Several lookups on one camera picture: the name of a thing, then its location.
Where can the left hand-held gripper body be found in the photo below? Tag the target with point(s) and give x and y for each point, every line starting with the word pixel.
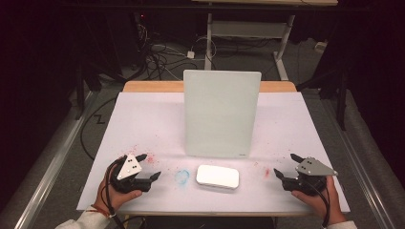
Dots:
pixel 129 168

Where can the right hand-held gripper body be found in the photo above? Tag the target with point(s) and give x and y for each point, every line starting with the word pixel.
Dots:
pixel 313 167

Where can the white whiteboard eraser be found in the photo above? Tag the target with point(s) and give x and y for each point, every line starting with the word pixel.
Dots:
pixel 217 176

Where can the white glass whiteboard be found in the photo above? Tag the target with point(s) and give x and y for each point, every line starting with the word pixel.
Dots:
pixel 219 111

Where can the person's left hand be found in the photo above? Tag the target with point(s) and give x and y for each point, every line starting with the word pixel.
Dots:
pixel 119 198

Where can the person's right hand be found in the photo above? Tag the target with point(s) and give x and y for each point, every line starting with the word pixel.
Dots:
pixel 323 205

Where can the white paper table cover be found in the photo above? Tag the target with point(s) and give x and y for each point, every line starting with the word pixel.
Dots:
pixel 153 120

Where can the black metal stand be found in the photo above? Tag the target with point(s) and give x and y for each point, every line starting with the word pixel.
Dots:
pixel 341 101
pixel 79 92

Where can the wooden table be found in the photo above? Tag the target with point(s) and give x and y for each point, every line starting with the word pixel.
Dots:
pixel 153 86

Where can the white power strip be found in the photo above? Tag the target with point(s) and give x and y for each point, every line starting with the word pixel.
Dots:
pixel 321 46

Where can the white power adapter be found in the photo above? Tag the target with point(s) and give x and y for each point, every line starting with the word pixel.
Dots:
pixel 190 54

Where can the grey metal floor rail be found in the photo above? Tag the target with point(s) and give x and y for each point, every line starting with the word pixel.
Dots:
pixel 47 178
pixel 359 165

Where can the white metal desk frame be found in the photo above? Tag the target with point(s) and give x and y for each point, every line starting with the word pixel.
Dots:
pixel 248 29

